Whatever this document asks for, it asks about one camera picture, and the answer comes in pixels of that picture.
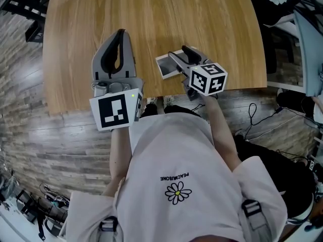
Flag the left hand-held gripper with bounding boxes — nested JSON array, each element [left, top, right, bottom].
[[89, 29, 145, 133]]

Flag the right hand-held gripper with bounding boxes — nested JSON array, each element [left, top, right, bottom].
[[167, 45, 229, 102]]

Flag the white glasses case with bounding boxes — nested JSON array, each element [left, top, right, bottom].
[[154, 49, 193, 81]]

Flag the person's right forearm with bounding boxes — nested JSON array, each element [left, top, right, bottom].
[[201, 94, 243, 171]]

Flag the person's left forearm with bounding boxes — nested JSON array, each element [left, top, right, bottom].
[[100, 127, 135, 197]]

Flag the person's black trousers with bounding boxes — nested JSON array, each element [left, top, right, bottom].
[[139, 103, 203, 118]]

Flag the white daisy print t-shirt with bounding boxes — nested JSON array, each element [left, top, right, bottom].
[[60, 112, 289, 242]]

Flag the grey curved board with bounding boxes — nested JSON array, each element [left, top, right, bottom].
[[293, 9, 323, 97]]

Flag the black cable on floor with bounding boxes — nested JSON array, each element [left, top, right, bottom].
[[234, 102, 319, 161]]

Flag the grey harness strap with buckle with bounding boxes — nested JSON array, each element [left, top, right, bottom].
[[240, 199, 270, 238], [98, 215, 120, 242]]

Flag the pile of cables and equipment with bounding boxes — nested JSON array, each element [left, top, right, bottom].
[[0, 181, 73, 242]]

